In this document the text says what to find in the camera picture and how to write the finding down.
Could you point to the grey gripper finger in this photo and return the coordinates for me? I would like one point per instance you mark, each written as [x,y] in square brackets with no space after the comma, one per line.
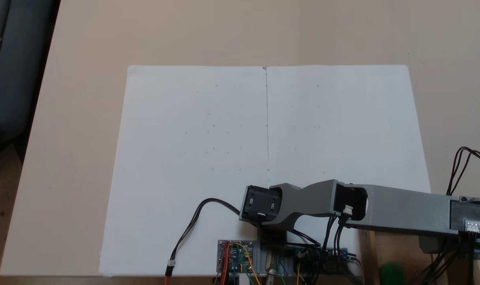
[433,244]

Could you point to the motor controller circuit board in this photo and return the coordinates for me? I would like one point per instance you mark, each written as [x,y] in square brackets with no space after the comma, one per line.
[240,259]

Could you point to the green die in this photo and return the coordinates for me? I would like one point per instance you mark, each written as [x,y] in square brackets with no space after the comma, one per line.
[390,274]

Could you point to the grey blue chair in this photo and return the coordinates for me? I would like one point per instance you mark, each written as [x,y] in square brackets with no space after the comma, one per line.
[10,79]

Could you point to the brown cardboard box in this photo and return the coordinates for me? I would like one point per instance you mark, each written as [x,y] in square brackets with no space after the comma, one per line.
[406,255]

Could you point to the white paper sheet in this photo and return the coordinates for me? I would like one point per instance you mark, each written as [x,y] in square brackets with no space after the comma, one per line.
[343,126]
[176,158]

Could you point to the blue power circuit board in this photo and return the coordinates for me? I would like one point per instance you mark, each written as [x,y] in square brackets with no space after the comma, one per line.
[343,253]

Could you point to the grey black Koch robot arm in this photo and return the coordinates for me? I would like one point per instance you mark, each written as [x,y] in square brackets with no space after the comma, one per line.
[402,209]

